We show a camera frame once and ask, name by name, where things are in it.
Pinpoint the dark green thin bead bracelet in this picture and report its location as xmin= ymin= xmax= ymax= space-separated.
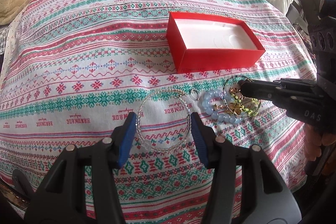
xmin=221 ymin=74 xmax=262 ymax=118

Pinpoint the gold green stone ring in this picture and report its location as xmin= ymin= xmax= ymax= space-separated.
xmin=227 ymin=101 xmax=245 ymax=117

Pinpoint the light blue bead bracelet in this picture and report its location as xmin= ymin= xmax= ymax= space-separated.
xmin=201 ymin=89 xmax=244 ymax=125

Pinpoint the small silver ring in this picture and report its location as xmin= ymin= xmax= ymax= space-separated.
xmin=188 ymin=88 xmax=201 ymax=102

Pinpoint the clear crystal bead bracelet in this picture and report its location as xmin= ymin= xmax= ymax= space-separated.
xmin=135 ymin=88 xmax=192 ymax=153

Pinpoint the small gold earring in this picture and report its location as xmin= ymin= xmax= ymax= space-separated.
xmin=214 ymin=104 xmax=224 ymax=111

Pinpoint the person's right hand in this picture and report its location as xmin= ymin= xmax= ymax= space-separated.
xmin=303 ymin=124 xmax=335 ymax=161

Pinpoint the red cardboard box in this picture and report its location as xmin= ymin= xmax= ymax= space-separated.
xmin=166 ymin=12 xmax=265 ymax=74

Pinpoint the patterned pink green bedspread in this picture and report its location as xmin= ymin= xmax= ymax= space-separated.
xmin=1 ymin=0 xmax=315 ymax=223

